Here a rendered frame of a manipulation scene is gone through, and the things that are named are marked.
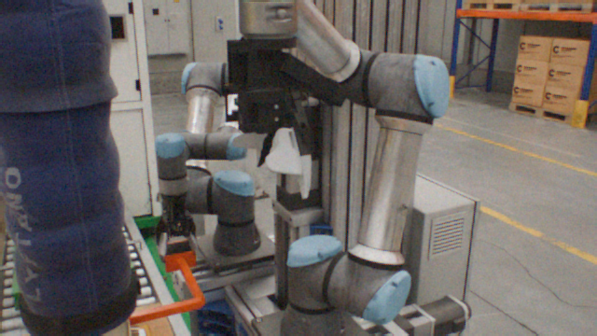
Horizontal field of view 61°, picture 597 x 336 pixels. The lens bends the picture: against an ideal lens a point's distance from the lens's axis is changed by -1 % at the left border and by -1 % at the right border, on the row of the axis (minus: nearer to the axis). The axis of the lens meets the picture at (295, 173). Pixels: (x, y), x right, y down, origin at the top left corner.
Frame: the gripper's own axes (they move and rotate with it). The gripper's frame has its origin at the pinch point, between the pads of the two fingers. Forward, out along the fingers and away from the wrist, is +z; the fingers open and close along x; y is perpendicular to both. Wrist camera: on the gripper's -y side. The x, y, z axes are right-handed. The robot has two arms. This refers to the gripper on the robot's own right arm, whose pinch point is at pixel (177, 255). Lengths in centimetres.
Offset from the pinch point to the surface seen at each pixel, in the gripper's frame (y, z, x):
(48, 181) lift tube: 40, -39, -28
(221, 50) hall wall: -897, 28, 293
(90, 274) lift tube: 40, -20, -24
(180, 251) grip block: 2.5, -2.3, 0.3
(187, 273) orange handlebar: 12.8, -0.8, -0.5
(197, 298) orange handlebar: 25.0, -0.7, -1.0
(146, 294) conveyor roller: -73, 54, -1
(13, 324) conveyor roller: -72, 54, -54
